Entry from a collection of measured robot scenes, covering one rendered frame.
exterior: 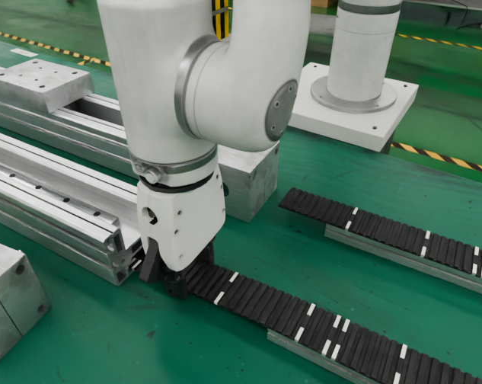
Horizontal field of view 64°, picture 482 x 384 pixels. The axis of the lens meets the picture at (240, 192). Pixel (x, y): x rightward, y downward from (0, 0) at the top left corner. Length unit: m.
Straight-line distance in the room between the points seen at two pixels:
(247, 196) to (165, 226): 0.21
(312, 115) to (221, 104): 0.57
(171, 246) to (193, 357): 0.14
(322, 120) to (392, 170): 0.17
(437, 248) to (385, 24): 0.45
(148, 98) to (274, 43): 0.11
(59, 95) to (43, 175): 0.19
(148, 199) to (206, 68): 0.14
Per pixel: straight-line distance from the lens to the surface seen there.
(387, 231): 0.57
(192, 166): 0.34
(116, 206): 0.55
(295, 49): 0.28
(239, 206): 0.58
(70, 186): 0.62
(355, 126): 0.81
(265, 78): 0.26
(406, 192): 0.71
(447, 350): 0.52
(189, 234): 0.40
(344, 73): 0.86
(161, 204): 0.36
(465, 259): 0.57
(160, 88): 0.30
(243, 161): 0.55
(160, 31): 0.29
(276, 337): 0.46
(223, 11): 3.96
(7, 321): 0.50
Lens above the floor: 1.18
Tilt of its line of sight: 38 degrees down
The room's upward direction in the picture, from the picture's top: straight up
